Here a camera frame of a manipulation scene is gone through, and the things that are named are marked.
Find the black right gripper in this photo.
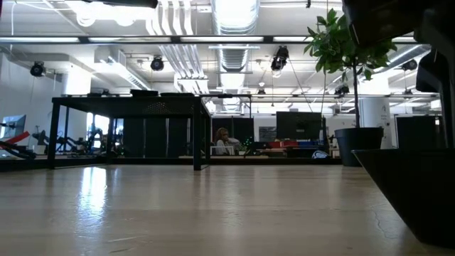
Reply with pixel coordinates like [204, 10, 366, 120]
[414, 6, 455, 150]

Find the black wavy square plate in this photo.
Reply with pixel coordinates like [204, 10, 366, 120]
[350, 148, 455, 250]

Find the black partition panel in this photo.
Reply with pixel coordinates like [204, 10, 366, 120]
[395, 115, 445, 150]
[211, 117, 255, 157]

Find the black ceiling spotlight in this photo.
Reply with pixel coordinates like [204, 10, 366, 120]
[149, 55, 166, 72]
[269, 45, 291, 72]
[333, 83, 351, 97]
[29, 60, 46, 78]
[401, 58, 419, 72]

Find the white round column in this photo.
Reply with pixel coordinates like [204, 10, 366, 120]
[358, 97, 394, 150]

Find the green potted plant black pot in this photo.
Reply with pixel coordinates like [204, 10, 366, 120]
[304, 7, 399, 168]

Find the red storage box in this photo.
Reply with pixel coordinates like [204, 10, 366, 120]
[268, 141, 299, 149]

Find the small green desk plant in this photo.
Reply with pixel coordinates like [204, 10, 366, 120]
[237, 137, 255, 154]

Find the person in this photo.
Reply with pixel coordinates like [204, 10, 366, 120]
[214, 127, 242, 156]

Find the black perforated metal shelf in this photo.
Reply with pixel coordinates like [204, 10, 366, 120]
[45, 95, 213, 171]

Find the small black square plate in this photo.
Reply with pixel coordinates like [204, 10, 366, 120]
[129, 89, 159, 97]

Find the black aluminium crossbar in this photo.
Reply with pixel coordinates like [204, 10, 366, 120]
[49, 156, 342, 166]

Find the red background bar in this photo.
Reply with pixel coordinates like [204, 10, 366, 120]
[0, 130, 31, 146]

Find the grey computer monitor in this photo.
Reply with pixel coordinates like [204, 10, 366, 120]
[0, 114, 27, 139]

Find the black wall television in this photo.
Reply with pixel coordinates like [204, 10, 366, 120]
[276, 111, 323, 142]

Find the grey wall poster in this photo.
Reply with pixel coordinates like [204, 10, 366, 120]
[258, 126, 277, 142]

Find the white frame chair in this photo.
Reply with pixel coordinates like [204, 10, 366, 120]
[209, 141, 235, 156]

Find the black overhead frame bar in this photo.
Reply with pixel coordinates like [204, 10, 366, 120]
[0, 34, 427, 45]

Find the black aluminium frame rail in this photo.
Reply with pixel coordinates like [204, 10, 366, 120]
[0, 158, 50, 173]

